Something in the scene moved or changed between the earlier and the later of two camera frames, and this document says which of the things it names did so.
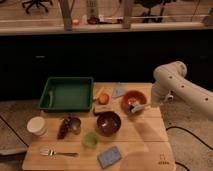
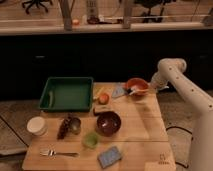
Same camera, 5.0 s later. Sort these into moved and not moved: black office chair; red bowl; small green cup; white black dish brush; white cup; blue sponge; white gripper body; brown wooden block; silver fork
Moved: white gripper body; red bowl; white black dish brush
Not moved: black office chair; brown wooden block; blue sponge; silver fork; small green cup; white cup
